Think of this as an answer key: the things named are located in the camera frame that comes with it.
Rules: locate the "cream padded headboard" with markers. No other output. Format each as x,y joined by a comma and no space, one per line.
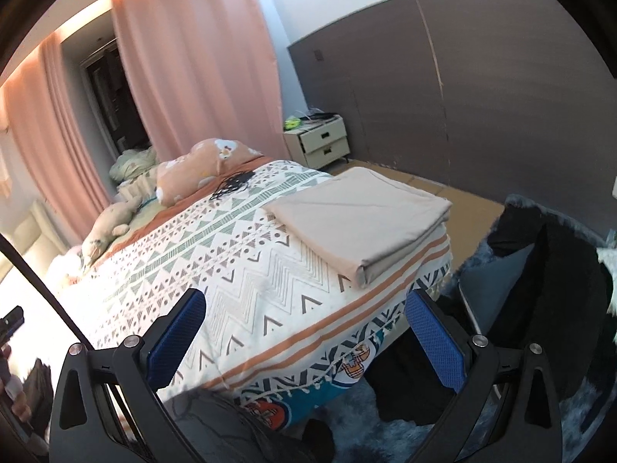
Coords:
37,239

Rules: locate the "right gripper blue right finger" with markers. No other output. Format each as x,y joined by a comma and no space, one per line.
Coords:
467,364

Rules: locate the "beige zip-up jacket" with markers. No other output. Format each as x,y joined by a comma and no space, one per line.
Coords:
360,222

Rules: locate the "pink curtain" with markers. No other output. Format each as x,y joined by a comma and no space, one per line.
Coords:
196,69

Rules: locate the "orange-brown plush pillow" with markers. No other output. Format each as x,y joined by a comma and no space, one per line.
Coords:
208,159

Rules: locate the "white bedside drawer cabinet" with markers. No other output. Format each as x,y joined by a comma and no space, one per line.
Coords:
318,143

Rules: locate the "light green bedding bundle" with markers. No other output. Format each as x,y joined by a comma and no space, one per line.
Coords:
131,163

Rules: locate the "black garment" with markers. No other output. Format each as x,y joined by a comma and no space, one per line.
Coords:
560,300

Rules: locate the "blue fluffy rug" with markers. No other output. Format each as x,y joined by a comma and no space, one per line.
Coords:
515,362

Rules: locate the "beige plush animal toy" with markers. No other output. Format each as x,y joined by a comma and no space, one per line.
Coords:
113,222

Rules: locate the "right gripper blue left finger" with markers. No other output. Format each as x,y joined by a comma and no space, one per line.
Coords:
145,364

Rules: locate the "person's left hand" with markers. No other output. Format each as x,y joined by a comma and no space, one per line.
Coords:
19,406

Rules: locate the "white geometric patterned bedspread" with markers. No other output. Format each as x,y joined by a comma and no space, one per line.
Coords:
284,332

